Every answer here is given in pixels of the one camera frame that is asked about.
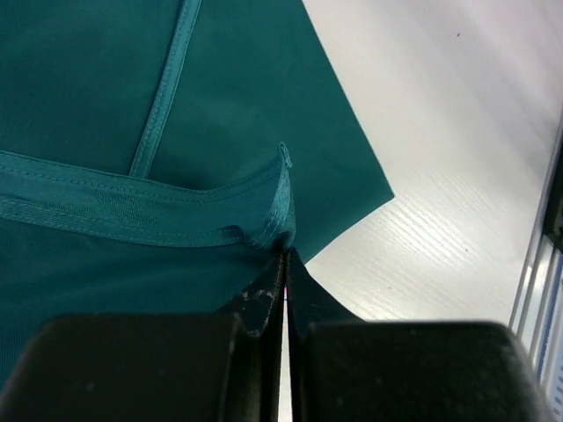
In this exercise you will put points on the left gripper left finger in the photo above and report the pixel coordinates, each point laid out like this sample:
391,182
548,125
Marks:
218,366

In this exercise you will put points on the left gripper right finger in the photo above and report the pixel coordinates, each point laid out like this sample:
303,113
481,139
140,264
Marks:
343,368

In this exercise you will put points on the teal cloth napkin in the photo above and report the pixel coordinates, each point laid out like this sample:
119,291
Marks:
155,155

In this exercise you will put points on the aluminium mounting rail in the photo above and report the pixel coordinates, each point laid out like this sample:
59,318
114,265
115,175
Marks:
536,317

